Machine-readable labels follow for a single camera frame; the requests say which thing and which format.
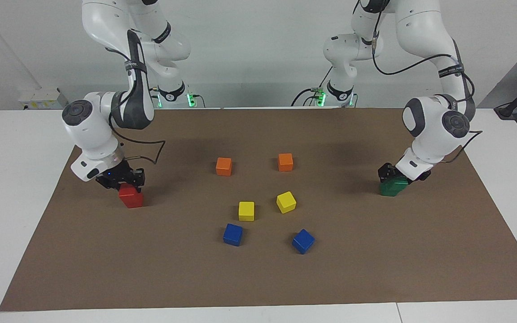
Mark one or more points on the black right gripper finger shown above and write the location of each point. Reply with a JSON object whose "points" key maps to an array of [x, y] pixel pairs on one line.
{"points": [[107, 185], [139, 177]]}

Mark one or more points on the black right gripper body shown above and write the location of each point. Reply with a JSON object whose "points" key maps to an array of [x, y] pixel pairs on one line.
{"points": [[119, 174]]}

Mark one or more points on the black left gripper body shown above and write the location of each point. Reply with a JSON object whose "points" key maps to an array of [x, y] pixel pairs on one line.
{"points": [[396, 171]]}

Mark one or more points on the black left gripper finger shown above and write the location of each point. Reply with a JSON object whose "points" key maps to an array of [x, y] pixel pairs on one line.
{"points": [[422, 176], [384, 172]]}

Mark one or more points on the green wooden cube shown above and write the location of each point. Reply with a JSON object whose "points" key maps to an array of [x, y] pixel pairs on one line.
{"points": [[388, 191], [397, 182]]}

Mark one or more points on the red wooden cube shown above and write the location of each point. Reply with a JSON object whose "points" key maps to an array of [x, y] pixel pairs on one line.
{"points": [[129, 190], [133, 202]]}

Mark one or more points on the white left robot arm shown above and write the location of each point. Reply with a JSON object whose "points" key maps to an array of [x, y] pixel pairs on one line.
{"points": [[433, 134]]}

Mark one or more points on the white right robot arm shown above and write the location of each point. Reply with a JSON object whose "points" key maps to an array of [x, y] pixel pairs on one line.
{"points": [[90, 130]]}

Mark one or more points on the orange wooden cube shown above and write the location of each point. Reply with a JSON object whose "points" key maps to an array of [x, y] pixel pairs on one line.
{"points": [[285, 162], [224, 166]]}

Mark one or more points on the brown paper mat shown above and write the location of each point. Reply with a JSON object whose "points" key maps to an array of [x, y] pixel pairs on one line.
{"points": [[375, 269]]}

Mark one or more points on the yellow wooden cube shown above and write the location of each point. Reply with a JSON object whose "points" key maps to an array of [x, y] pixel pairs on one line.
{"points": [[246, 211], [286, 202]]}

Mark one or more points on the blue wooden cube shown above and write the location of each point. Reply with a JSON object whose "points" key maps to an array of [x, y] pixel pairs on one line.
{"points": [[303, 241], [233, 234]]}

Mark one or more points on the white box yellow labels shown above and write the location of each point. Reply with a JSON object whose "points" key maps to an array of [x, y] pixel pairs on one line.
{"points": [[38, 98]]}

